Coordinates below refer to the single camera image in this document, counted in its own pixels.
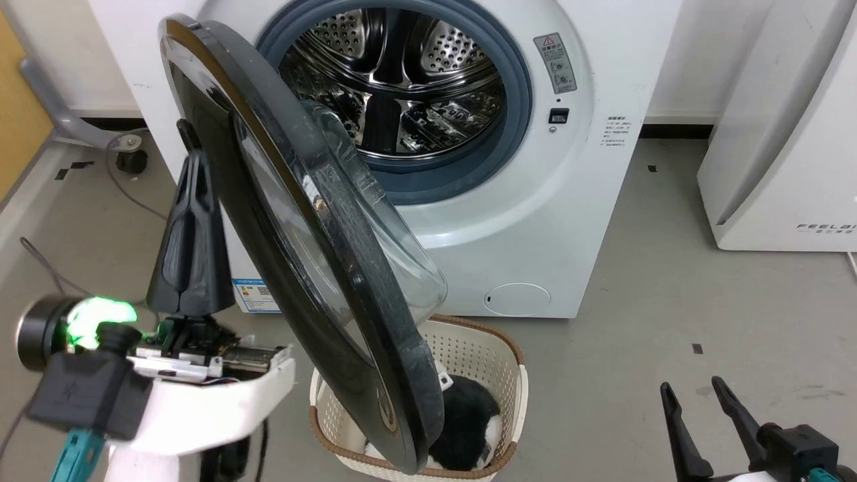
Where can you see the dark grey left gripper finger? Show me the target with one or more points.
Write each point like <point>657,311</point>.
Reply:
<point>167,268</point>
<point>209,268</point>

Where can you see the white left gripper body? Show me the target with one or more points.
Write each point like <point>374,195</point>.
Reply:
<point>214,402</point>

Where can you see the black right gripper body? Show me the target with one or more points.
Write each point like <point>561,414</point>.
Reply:
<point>800,452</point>

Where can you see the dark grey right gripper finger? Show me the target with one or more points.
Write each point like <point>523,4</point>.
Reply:
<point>684,448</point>
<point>740,418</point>

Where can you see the black round washer door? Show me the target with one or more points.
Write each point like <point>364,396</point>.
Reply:
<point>204,100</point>

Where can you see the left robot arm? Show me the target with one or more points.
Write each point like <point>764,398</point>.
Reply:
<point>41,333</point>

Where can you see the white front-load washing machine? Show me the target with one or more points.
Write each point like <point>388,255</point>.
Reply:
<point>589,221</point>

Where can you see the grey rubber door gasket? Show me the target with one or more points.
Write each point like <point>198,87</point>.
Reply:
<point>517,107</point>

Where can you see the black door latch socket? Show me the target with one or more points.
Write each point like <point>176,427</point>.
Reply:
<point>558,116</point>

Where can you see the blue white energy label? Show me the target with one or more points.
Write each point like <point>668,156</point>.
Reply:
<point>256,296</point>

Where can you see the grey drain pipe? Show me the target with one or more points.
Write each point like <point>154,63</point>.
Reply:
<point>63,117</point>

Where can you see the cream plastic laundry basket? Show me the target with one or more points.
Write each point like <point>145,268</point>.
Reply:
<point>492,355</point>

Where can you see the yellow wooden panel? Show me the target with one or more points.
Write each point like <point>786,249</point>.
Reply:
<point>17,114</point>

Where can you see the black and white garment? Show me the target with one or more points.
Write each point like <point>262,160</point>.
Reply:
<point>469,415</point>

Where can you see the round white filter cover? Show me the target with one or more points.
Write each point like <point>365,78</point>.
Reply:
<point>519,299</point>

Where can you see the white floor-standing appliance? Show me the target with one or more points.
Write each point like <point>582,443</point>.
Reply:
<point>790,167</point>

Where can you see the stainless steel washer drum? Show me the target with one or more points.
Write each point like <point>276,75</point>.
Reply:
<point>402,67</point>

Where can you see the small printed text sticker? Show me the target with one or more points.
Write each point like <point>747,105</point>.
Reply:
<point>614,131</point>

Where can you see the grey warning label sticker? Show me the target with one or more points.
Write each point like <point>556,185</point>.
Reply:
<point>555,63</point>

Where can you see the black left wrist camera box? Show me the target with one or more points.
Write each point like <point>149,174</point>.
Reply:
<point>84,395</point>

